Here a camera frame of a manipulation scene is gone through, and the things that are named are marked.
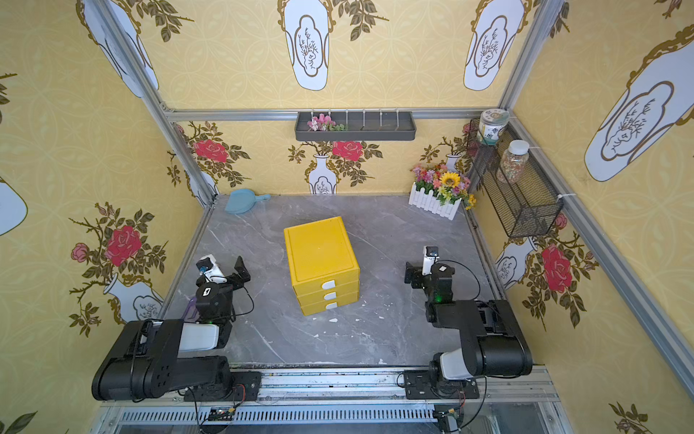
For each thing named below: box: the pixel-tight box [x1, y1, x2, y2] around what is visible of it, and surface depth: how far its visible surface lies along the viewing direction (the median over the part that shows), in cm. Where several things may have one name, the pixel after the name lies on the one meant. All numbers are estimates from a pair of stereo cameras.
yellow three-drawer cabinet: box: [283, 216, 361, 317], surface depth 78 cm
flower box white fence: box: [408, 162, 478, 221], surface depth 109 cm
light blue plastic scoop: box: [225, 188, 272, 215], surface depth 123 cm
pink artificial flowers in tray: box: [307, 113, 347, 132], surface depth 89 cm
